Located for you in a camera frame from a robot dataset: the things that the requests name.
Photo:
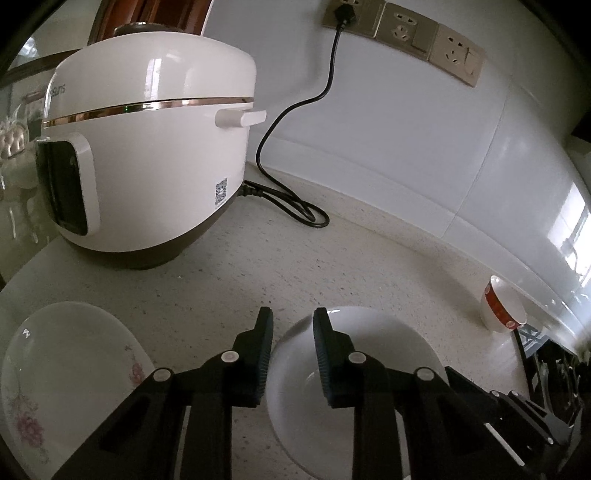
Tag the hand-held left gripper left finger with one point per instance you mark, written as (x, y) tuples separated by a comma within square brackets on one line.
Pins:
[(263, 350)]

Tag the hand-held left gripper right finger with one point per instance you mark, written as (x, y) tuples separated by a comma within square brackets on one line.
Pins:
[(323, 355)]

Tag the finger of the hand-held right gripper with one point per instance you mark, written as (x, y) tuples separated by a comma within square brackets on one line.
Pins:
[(508, 410)]

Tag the plain white bowl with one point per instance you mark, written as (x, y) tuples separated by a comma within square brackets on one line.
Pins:
[(383, 337)]

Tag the white floral plate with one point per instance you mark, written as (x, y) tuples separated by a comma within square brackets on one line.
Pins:
[(69, 369)]

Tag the black stove top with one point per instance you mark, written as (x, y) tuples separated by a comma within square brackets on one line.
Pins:
[(558, 369)]

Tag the red patterned white bowl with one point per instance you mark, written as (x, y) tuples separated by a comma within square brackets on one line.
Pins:
[(496, 309)]

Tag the white electric rice cooker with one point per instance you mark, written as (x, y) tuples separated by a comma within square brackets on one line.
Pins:
[(152, 152)]

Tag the brown wooden panel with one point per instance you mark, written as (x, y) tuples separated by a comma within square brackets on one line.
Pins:
[(152, 16)]

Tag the beige wall socket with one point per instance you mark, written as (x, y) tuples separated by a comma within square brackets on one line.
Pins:
[(457, 53), (369, 18), (406, 30)]

